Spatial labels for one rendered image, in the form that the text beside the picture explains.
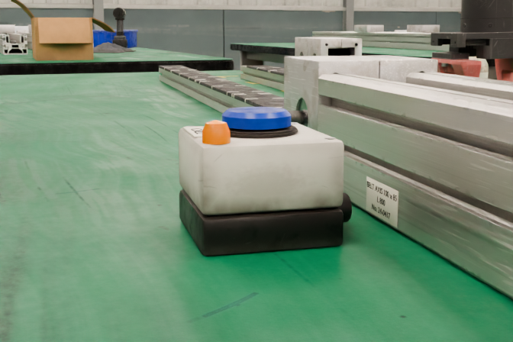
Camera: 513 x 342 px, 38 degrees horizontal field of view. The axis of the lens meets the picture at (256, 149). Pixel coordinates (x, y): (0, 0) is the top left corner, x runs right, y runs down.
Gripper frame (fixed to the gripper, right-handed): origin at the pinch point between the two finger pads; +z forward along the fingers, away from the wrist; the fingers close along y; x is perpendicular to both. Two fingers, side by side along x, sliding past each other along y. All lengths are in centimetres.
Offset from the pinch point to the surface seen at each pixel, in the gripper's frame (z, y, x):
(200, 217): -0.5, -35.5, -30.3
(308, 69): -6.9, -23.6, -12.6
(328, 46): -5, 11, 78
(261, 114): -5.7, -31.7, -28.9
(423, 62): -7.2, -14.9, -15.0
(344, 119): -3.9, -23.6, -20.6
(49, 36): -6, -47, 204
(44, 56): 1, -49, 207
